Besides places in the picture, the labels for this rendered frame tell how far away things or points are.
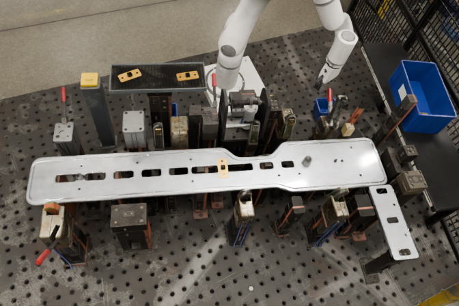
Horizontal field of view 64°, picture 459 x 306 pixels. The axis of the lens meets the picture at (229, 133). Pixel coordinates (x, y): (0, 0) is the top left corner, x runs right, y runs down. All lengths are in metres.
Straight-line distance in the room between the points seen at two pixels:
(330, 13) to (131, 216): 1.04
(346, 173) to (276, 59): 0.96
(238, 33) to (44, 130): 1.04
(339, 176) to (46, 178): 1.11
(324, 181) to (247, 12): 0.74
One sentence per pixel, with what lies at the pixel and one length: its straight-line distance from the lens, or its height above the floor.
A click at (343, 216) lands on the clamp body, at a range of 1.44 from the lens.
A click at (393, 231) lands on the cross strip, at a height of 1.00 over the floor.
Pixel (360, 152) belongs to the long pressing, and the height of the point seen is 1.00.
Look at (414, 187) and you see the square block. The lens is 1.60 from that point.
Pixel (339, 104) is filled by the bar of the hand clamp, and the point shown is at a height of 1.18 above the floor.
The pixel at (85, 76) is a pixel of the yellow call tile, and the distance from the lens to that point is 1.53.
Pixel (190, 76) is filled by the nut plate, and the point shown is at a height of 1.16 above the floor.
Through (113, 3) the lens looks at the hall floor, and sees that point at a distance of 3.72.
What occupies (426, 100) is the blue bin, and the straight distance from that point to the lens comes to 1.94.
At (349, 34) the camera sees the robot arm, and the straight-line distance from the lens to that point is 1.64.
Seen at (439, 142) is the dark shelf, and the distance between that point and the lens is 1.83.
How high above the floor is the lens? 2.28
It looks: 57 degrees down
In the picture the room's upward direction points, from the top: 11 degrees clockwise
